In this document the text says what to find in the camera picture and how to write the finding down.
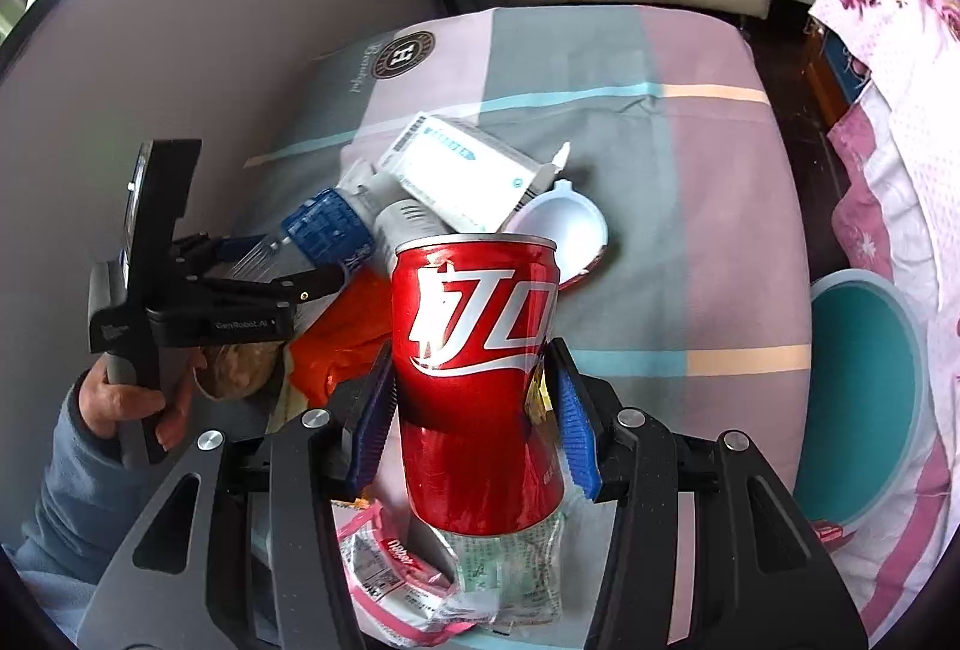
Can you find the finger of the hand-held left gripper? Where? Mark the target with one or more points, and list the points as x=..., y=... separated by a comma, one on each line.
x=196, y=249
x=300, y=286

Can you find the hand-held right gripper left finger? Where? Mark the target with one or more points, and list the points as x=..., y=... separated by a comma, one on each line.
x=370, y=426

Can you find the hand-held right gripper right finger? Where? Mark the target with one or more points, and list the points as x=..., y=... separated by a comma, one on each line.
x=574, y=426

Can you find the yellow wrapper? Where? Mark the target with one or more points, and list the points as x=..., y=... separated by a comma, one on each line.
x=538, y=399

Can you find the blue capped bottle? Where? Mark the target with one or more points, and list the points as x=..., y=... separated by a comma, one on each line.
x=324, y=230

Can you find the orange plastic bag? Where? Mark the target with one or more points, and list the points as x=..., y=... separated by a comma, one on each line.
x=345, y=342

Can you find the brown round scrap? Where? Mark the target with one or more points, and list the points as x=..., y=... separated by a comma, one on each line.
x=240, y=369

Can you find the red drink can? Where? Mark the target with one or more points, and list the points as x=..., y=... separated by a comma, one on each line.
x=472, y=395

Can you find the white cylindrical bottle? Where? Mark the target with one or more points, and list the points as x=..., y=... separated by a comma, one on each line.
x=409, y=222

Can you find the pink white wrapper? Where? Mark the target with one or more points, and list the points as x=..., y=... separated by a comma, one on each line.
x=390, y=575

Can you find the clear wrapper green print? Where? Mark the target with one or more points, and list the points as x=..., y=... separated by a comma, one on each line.
x=502, y=575

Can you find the white medicine box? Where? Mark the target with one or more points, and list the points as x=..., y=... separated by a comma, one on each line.
x=457, y=170

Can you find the white plastic cup red label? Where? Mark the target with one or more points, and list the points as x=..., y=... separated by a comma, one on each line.
x=559, y=230

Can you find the teal round bin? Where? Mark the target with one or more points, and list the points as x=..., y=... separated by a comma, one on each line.
x=855, y=395

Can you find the person's left forearm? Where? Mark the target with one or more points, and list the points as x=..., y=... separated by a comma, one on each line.
x=67, y=515

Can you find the person's left hand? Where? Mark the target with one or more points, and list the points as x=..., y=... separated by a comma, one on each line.
x=120, y=406

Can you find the pink floral quilt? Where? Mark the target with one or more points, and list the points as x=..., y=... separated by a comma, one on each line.
x=907, y=170

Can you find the wooden cabinet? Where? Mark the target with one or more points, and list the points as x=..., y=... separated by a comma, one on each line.
x=829, y=68

